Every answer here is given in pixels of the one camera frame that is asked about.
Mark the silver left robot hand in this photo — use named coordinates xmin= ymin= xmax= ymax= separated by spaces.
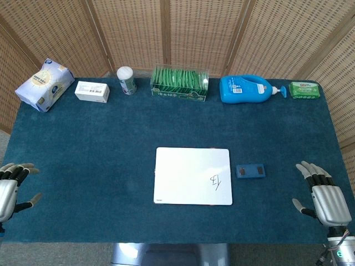
xmin=0 ymin=162 xmax=43 ymax=222

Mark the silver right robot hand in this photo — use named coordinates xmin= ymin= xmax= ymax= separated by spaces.
xmin=292 ymin=160 xmax=352 ymax=231

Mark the blue whiteboard eraser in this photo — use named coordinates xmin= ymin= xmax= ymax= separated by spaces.
xmin=236 ymin=164 xmax=267 ymax=181

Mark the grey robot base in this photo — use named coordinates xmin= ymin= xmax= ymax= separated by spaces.
xmin=110 ymin=243 xmax=230 ymax=266

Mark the green wet wipes pack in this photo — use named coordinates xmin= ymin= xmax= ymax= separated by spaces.
xmin=288 ymin=81 xmax=321 ymax=99

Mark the tissue paper pack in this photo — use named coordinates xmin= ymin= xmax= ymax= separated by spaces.
xmin=14 ymin=58 xmax=75 ymax=113

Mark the teal table mat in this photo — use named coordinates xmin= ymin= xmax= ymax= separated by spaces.
xmin=0 ymin=76 xmax=342 ymax=244

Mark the white cardboard box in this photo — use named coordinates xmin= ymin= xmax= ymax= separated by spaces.
xmin=74 ymin=80 xmax=110 ymax=104

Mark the blue detergent pump bottle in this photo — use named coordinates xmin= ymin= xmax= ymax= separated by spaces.
xmin=219 ymin=74 xmax=289 ymax=105

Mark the white whiteboard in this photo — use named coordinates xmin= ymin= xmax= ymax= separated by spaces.
xmin=153 ymin=147 xmax=233 ymax=206

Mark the green can with white lid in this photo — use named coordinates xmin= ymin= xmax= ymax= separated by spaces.
xmin=116 ymin=66 xmax=138 ymax=96

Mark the green tea bag box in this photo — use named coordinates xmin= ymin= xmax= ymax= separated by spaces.
xmin=150 ymin=64 xmax=210 ymax=103

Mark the bamboo folding screen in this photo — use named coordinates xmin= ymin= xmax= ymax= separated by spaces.
xmin=0 ymin=0 xmax=355 ymax=192

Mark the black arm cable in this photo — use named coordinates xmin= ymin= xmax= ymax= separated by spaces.
xmin=315 ymin=243 xmax=333 ymax=266

